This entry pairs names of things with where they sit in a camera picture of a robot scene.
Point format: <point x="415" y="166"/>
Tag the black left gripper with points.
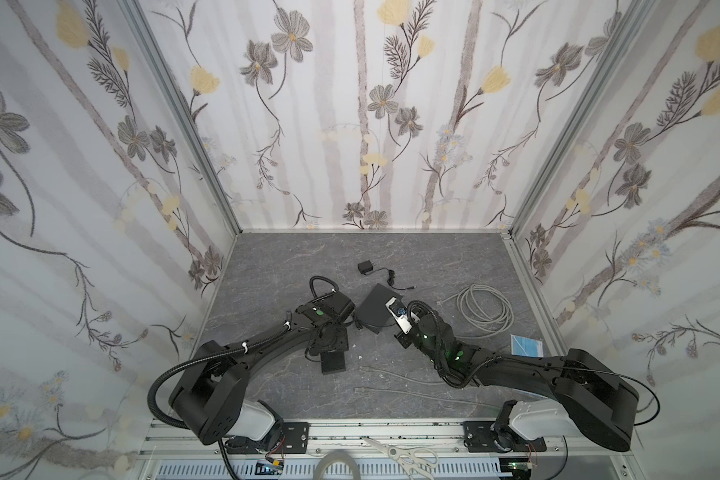
<point x="330" y="349"/>

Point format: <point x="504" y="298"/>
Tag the slim ribbed black switch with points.
<point x="332" y="362"/>

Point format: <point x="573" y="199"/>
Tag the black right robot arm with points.
<point x="599" y="402"/>

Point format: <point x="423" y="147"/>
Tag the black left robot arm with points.
<point x="207" y="393"/>

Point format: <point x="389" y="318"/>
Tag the blue face mask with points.
<point x="526" y="347"/>

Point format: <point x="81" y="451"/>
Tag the white tape roll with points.
<point x="337" y="459"/>

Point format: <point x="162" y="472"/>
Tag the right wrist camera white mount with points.
<point x="399" y="312"/>

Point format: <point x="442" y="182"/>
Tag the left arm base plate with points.
<point x="283" y="438"/>

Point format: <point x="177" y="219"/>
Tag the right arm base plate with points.
<point x="483" y="437"/>

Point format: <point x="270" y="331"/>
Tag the white handled scissors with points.
<point x="413" y="461"/>

